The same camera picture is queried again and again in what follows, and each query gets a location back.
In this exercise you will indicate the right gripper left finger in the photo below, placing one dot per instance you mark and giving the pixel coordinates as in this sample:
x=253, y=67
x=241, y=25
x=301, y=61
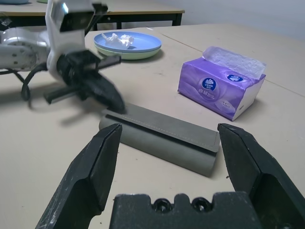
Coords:
x=83, y=176

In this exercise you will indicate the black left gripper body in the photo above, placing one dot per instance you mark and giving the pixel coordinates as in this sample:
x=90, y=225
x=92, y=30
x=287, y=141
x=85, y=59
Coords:
x=74, y=69

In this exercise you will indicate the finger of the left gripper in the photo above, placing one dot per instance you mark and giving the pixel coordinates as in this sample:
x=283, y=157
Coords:
x=100, y=97
x=109, y=91

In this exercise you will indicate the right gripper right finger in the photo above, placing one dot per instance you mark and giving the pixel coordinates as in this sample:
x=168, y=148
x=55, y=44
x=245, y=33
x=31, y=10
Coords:
x=262, y=176

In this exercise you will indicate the white tissue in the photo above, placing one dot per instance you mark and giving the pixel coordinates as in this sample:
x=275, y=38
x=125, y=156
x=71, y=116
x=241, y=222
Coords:
x=114, y=41

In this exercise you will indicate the blue plastic plate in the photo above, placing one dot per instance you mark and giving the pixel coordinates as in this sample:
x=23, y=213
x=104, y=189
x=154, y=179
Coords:
x=143, y=41

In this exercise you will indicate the grey glasses case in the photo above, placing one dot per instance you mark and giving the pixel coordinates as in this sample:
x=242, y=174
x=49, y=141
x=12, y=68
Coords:
x=162, y=140

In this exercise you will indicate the green plastic plate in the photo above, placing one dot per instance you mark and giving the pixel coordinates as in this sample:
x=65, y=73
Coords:
x=138, y=56

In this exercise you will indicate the black-framed side table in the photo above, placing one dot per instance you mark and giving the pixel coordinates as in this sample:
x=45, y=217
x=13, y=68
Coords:
x=143, y=9

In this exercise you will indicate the purple tissue pack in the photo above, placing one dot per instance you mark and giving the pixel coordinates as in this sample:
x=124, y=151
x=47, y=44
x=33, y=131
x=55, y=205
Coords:
x=209, y=95

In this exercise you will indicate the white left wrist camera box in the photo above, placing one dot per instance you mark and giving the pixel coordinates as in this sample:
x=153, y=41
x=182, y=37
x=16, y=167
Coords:
x=54, y=35

